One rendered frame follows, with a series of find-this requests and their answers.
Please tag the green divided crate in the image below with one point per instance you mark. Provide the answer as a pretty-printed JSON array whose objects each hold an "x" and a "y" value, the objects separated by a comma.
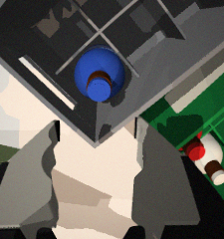
[{"x": 192, "y": 106}]

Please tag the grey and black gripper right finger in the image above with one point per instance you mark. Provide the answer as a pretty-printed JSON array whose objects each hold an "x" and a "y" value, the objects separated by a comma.
[{"x": 171, "y": 198}]

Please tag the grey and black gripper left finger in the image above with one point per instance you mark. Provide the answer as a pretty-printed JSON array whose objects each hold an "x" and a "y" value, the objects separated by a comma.
[{"x": 27, "y": 197}]

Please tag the red bottle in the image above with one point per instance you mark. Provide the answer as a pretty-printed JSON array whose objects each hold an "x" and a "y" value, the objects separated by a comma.
[{"x": 194, "y": 148}]

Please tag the blue bottle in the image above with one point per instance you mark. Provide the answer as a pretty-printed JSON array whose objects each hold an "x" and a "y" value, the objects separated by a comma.
[{"x": 100, "y": 70}]

